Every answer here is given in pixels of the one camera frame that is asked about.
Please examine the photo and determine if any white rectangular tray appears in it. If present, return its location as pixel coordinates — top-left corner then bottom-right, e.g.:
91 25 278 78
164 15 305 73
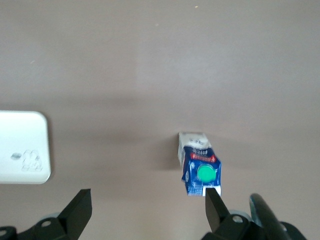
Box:
0 110 52 185

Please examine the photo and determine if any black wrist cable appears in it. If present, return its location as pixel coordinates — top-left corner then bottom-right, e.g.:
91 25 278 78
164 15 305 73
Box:
249 193 289 240

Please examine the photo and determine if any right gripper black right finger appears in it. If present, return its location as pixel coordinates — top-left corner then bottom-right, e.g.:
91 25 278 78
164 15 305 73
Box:
201 188 254 240

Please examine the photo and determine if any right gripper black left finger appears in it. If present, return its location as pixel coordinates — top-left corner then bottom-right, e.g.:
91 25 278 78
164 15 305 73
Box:
24 188 93 240

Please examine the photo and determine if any blue white milk carton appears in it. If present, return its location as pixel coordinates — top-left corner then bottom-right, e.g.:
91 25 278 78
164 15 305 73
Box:
177 131 223 198

